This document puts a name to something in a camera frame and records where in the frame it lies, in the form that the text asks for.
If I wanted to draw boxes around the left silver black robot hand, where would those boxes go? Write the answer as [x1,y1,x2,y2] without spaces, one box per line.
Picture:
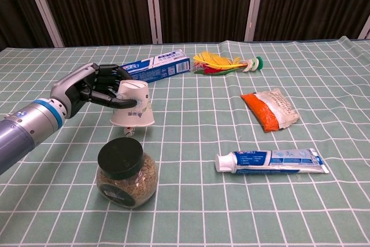
[50,62,138,120]

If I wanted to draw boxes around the white paper cup blue flower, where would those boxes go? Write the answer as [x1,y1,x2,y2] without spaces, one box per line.
[110,79,156,128]

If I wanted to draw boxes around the blue toothpaste box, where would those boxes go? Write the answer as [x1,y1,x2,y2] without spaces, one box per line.
[120,49,191,83]

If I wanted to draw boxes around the glass jar black lid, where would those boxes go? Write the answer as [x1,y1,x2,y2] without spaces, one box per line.
[95,137,159,208]

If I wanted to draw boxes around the colourful feather shuttlecock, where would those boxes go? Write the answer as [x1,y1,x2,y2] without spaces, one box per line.
[193,51,264,75]

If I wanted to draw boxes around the green checked tablecloth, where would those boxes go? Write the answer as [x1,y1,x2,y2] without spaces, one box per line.
[0,35,370,247]

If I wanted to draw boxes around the orange and white snack packet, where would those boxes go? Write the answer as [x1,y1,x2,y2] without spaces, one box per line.
[240,87,301,134]

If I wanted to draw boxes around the blue white toothpaste tube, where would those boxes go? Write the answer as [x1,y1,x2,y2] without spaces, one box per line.
[214,148,330,175]

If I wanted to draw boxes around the white screen frame post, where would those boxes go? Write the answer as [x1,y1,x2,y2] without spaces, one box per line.
[244,0,267,42]
[21,0,65,48]
[143,0,163,45]
[357,14,370,40]

